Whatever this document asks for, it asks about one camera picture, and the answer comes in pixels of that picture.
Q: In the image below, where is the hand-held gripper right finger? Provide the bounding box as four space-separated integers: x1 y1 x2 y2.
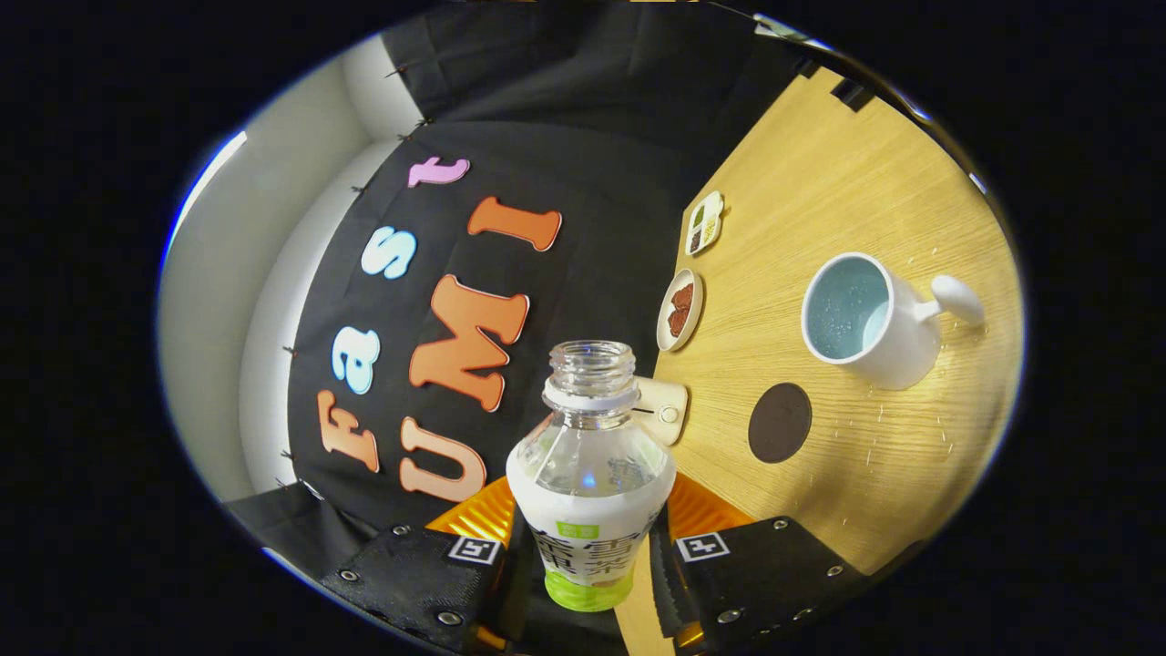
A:
649 471 871 652

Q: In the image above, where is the black backdrop cloth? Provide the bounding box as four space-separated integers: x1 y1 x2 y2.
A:
223 0 812 548

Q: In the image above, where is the clear juice bottle green label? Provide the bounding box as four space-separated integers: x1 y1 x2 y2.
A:
506 340 678 613

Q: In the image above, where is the white divided dish with beans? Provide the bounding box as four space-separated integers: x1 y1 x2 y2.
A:
684 190 726 257

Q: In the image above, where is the dark round coaster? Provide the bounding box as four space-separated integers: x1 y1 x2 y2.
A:
748 383 813 464

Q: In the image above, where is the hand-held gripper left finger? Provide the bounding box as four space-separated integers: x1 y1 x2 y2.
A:
314 474 534 655

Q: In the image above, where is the wooden table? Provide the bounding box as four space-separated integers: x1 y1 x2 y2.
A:
612 66 1026 656

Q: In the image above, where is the round white plate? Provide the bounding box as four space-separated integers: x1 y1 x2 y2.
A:
656 268 704 353

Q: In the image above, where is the white cup with knob handle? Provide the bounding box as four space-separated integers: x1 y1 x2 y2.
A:
801 252 987 391

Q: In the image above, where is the white toaster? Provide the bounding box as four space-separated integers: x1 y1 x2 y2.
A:
631 374 690 446

